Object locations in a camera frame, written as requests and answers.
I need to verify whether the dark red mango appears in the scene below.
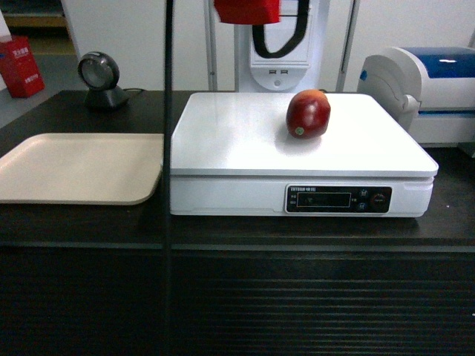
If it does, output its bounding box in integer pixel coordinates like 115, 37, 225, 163
286, 89, 331, 139

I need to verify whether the beige plastic tray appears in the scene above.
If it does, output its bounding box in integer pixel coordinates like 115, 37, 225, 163
1, 133, 163, 205

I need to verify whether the black barcode scanner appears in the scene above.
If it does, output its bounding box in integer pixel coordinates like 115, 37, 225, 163
77, 51, 129, 111

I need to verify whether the red fire extinguisher box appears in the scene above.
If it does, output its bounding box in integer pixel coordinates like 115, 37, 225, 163
1, 36, 45, 98

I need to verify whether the black hanging cable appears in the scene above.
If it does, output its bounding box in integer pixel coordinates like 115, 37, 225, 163
162, 0, 175, 356

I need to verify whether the black cable loop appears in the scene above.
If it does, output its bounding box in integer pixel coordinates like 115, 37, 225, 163
252, 0, 311, 59

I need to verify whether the white kiosk terminal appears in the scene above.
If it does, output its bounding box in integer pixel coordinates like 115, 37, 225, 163
234, 1, 330, 93

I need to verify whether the red cloth cover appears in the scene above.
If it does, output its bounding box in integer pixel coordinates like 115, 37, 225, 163
213, 0, 281, 25

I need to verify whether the black checkout counter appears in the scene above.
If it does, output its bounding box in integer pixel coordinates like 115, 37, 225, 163
0, 90, 475, 356

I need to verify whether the white blue label printer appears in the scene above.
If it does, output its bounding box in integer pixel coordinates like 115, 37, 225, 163
357, 47, 474, 147

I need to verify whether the white checkout scale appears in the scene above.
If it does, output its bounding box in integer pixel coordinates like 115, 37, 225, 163
171, 93, 439, 217

